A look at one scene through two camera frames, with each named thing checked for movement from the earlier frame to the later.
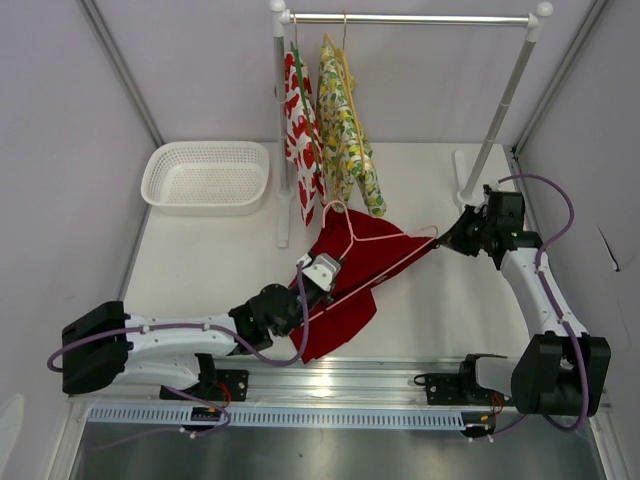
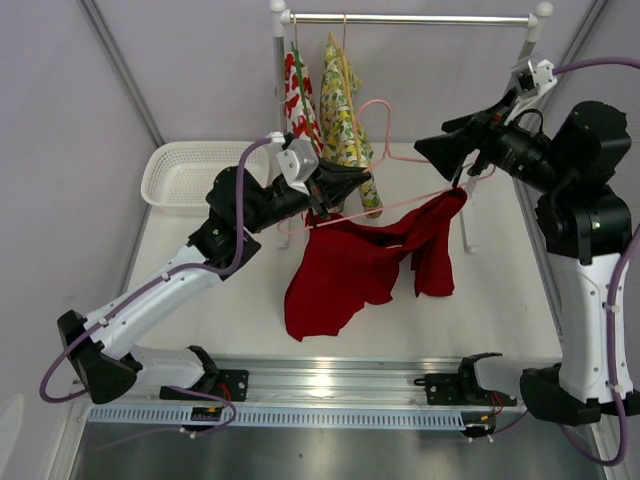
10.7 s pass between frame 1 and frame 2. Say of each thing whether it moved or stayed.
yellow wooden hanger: stayed
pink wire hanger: moved
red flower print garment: stayed
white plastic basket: stayed
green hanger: stayed
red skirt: moved
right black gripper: moved
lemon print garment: stayed
